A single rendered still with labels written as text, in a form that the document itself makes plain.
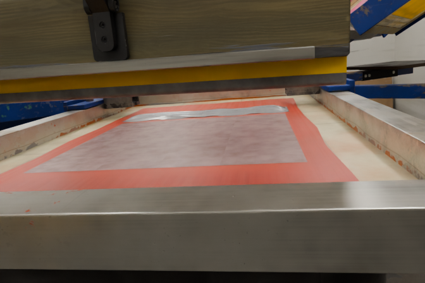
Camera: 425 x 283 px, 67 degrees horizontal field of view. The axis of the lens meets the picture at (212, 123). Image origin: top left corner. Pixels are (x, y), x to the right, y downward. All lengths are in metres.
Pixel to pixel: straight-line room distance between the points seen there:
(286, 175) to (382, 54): 4.89
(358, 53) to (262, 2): 4.81
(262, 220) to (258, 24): 0.17
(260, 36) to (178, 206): 0.16
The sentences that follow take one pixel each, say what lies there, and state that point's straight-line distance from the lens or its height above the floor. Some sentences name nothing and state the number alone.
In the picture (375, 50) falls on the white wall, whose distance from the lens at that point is 5.15.
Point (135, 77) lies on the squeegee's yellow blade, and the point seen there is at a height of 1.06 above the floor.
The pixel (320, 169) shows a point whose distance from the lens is 0.34.
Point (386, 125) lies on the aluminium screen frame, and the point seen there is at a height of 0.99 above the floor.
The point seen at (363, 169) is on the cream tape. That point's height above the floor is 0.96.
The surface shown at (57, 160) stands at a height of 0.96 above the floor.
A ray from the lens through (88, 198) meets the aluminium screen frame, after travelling 0.23.
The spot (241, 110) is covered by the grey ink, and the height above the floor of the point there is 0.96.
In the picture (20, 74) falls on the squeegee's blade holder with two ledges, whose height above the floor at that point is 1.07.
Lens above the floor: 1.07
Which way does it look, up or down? 11 degrees down
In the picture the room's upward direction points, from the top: 5 degrees counter-clockwise
